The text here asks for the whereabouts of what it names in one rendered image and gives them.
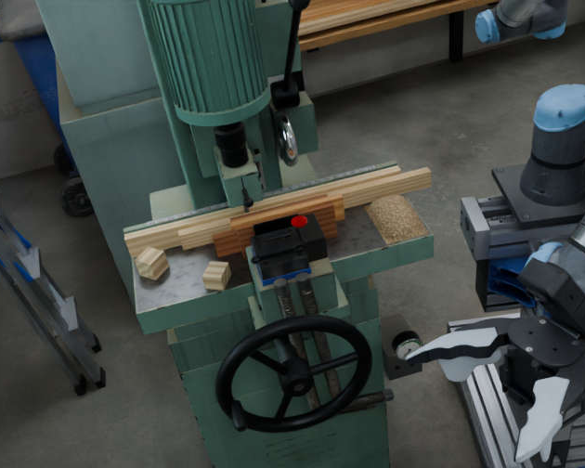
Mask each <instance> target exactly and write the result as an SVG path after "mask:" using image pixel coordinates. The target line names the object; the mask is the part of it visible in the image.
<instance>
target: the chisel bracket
mask: <svg viewBox="0 0 585 468"><path fill-rule="evenodd" d="M246 148H247V152H248V157H249V161H248V162H247V163H246V164H244V165H243V166H240V167H235V168H230V167H226V166H225V165H224V164H223V160H222V156H221V151H220V149H219V148H218V147H217V146H214V156H215V159H216V163H217V167H218V171H219V174H220V177H221V181H222V184H223V187H224V191H225V193H226V196H227V202H228V205H229V207H230V208H235V207H239V206H242V205H244V204H243V201H244V197H243V194H242V192H241V191H242V189H247V192H248V194H249V197H250V198H252V199H253V202H260V201H262V200H263V199H264V195H263V189H264V188H263V185H262V184H261V181H260V177H261V174H260V172H258V169H257V167H256V164H255V162H254V158H253V155H252V153H251V151H250V149H249V146H248V144H247V142H246Z"/></svg>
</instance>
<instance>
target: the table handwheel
mask: <svg viewBox="0 0 585 468"><path fill-rule="evenodd" d="M297 332H328V333H332V334H335V335H338V336H340V337H342V338H344V339H345V340H346V341H347V342H348V343H350V344H351V345H352V346H353V347H354V349H355V352H352V353H349V354H347V355H344V356H341V357H338V358H335V359H332V360H329V361H326V362H323V363H320V364H317V365H314V366H311V367H309V364H308V362H307V361H306V360H305V359H303V358H300V357H299V355H298V352H297V350H296V348H294V347H293V345H292V344H291V342H290V339H289V335H288V334H292V333H297ZM273 340H274V343H275V346H276V348H277V351H278V355H279V360H280V363H279V362H278V361H276V360H274V359H273V358H271V357H268V356H266V355H265V354H263V353H261V352H260V351H258V350H256V349H258V348H259V347H261V346H262V345H265V344H267V343H268V342H271V341H273ZM247 357H250V358H253V359H254V360H256V361H258V362H260V363H262V364H264V365H266V366H268V367H269V368H270V369H272V370H273V371H275V372H276V373H277V374H278V377H279V382H280V386H281V389H282V392H283V393H284V395H283V397H282V400H281V402H280V405H279V408H278V411H277V413H276V415H275V418H268V417H262V416H258V415H254V414H252V413H250V412H248V411H246V410H244V412H245V415H246V418H247V423H248V426H247V429H250V430H254V431H257V432H263V433H287V432H293V431H298V430H302V429H306V428H308V427H311V426H314V425H317V424H319V423H323V422H325V421H327V420H329V419H330V418H331V417H333V416H335V415H336V414H338V413H339V412H341V411H342V410H344V409H345V408H346V407H348V406H349V405H350V404H351V403H352V402H353V401H354V400H355V399H356V398H357V397H358V395H359V394H360V393H361V391H362V390H363V388H364V387H365V385H366V383H367V381H368V380H369V378H370V375H371V368H372V353H371V347H370V345H369V343H368V341H367V339H366V337H365V336H364V335H363V334H362V333H361V332H360V331H359V330H358V329H357V328H356V327H354V326H353V325H351V324H350V323H348V322H346V321H344V320H341V319H339V318H334V317H329V316H323V315H301V316H294V317H289V318H283V319H280V320H277V321H274V322H271V323H269V324H267V325H265V326H263V327H261V328H259V329H257V330H256V331H253V332H252V333H250V334H249V335H247V336H246V337H245V338H243V339H242V340H241V341H240V342H238V343H237V344H236V345H235V346H234V347H233V348H232V349H231V351H230V352H229V353H228V354H227V356H226V358H225V359H224V361H223V362H222V364H221V366H220V368H219V371H218V373H217V376H216V382H215V393H216V398H217V401H218V404H219V406H220V408H221V409H222V411H224V412H225V414H226V415H227V416H228V417H229V419H230V420H232V407H231V403H232V402H233V401H234V400H235V399H234V397H233V395H232V392H231V384H232V380H233V377H234V374H235V372H236V370H237V369H238V367H239V366H240V364H241V363H242V362H243V361H244V360H245V359H246V358H247ZM354 361H357V368H356V371H355V374H354V376H353V378H352V379H351V381H350V383H349V384H348V385H347V387H346V388H345V389H344V390H343V391H342V392H341V393H340V394H339V395H338V396H336V397H335V398H334V399H332V400H331V401H329V402H328V403H326V404H324V405H323V406H321V407H319V408H317V409H313V410H311V411H309V412H306V413H303V414H300V415H295V416H291V417H284V415H285V413H286V410H287V408H288V406H289V404H290V402H291V400H292V398H293V397H300V396H303V395H305V394H306V393H308V392H309V391H310V390H311V389H312V387H313V386H314V383H315V381H314V377H313V376H315V375H318V374H321V373H322V372H325V371H329V370H332V369H334V368H337V367H340V366H343V365H345V364H348V363H351V362H354Z"/></svg>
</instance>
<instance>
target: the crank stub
mask: <svg viewBox="0 0 585 468"><path fill-rule="evenodd" d="M231 407H232V421H233V425H234V428H235V429H236V430H237V431H239V432H243V431H245V430H246V428H247V426H248V423H247V418H246V415H245V412H244V409H243V407H242V405H241V402H240V401H239V400H234V401H233V402H232V403H231Z"/></svg>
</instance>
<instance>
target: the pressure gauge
mask: <svg viewBox="0 0 585 468"><path fill-rule="evenodd" d="M392 347H393V349H394V351H395V353H396V357H397V358H398V359H401V360H407V356H408V355H410V354H411V353H413V352H415V351H416V350H418V349H420V348H421V347H423V342H422V341H421V339H420V337H419V335H418V334H417V333H416V332H415V331H403V332H401V333H400V334H398V335H397V336H396V337H395V338H394V340H393V342H392ZM409 349H411V351H409ZM407 353H408V354H407ZM406 354H407V355H406ZM405 355H406V356H405Z"/></svg>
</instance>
